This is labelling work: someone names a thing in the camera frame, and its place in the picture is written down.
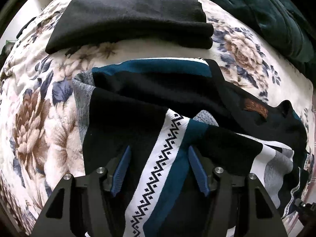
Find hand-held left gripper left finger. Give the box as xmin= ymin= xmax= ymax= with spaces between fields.
xmin=31 ymin=145 xmax=131 ymax=237

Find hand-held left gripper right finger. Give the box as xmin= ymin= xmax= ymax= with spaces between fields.
xmin=188 ymin=146 xmax=288 ymax=237

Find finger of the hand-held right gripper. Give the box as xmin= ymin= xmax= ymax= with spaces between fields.
xmin=293 ymin=198 xmax=313 ymax=229

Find black teal white patterned sweater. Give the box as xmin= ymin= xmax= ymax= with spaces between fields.
xmin=72 ymin=58 xmax=313 ymax=237

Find floral plush blanket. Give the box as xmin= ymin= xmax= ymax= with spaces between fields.
xmin=0 ymin=0 xmax=316 ymax=237

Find black folded garment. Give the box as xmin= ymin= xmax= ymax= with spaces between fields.
xmin=45 ymin=0 xmax=214 ymax=55

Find dark green velvet cloth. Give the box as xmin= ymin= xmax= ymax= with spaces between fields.
xmin=180 ymin=0 xmax=316 ymax=73

